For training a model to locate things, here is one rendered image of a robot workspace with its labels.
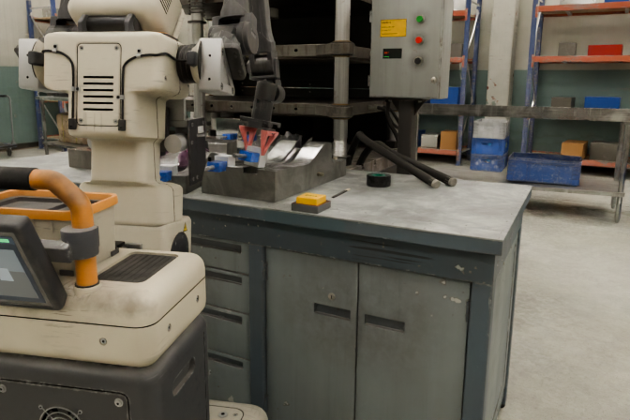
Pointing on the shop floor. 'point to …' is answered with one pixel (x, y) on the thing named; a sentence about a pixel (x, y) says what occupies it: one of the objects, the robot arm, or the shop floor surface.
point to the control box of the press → (410, 58)
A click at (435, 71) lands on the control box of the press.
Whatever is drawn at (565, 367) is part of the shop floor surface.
